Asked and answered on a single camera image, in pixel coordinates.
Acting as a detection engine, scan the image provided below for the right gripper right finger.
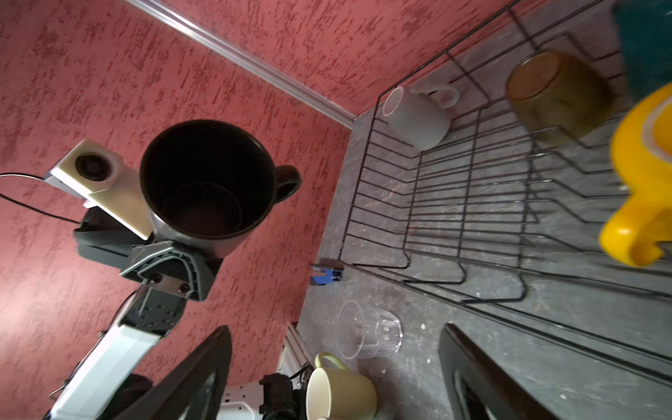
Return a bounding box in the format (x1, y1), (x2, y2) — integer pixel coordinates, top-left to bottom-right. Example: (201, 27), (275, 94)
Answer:
(439, 324), (556, 420)

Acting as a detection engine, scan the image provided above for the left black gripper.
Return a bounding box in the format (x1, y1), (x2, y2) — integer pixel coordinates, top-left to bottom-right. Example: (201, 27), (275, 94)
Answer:
(73, 208), (223, 302)

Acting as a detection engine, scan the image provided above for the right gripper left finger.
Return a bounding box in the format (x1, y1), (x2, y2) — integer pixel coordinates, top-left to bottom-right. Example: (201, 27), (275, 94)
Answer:
(117, 325), (233, 419)

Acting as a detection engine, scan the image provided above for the black mug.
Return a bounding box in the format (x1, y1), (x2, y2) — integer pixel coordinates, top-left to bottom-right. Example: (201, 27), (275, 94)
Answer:
(139, 120), (302, 259)

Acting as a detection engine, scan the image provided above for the grey white mug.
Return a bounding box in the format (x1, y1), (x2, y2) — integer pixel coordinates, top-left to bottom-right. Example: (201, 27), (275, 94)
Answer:
(381, 84), (460, 152)

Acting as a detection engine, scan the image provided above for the yellow mug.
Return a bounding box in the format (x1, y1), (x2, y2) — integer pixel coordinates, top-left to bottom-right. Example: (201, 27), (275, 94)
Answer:
(600, 83), (671, 268)

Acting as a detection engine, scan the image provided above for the olive green glass cup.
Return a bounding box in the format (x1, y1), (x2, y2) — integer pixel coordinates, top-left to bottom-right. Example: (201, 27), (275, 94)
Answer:
(506, 50), (615, 145)

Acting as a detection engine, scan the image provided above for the dark green mug white inside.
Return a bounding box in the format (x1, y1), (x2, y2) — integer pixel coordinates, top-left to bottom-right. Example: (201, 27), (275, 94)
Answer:
(612, 0), (671, 102)

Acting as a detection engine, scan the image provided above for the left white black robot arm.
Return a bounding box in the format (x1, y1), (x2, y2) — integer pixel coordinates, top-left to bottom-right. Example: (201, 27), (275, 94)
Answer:
(48, 208), (303, 419)

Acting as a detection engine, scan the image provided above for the clear glass cup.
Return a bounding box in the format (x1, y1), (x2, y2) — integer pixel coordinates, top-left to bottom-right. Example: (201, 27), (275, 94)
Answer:
(335, 300), (404, 360)

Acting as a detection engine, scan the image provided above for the cream light green mug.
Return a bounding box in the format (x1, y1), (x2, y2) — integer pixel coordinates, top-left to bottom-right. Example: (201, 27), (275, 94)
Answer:
(306, 353), (378, 420)

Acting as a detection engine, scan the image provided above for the blue black crimping tool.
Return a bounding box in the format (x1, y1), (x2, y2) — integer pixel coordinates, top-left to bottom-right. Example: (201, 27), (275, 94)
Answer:
(309, 258), (345, 286)

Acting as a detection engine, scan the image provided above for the aluminium rail frame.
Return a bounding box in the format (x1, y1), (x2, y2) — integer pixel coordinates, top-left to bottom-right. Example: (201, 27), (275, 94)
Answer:
(276, 324), (314, 377)

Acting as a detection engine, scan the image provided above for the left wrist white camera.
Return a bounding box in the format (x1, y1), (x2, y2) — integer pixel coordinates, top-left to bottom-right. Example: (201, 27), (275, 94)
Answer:
(45, 139), (153, 240)

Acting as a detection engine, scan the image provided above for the black wire dish rack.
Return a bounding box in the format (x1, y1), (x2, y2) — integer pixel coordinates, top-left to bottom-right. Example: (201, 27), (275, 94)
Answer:
(338, 1), (671, 386)

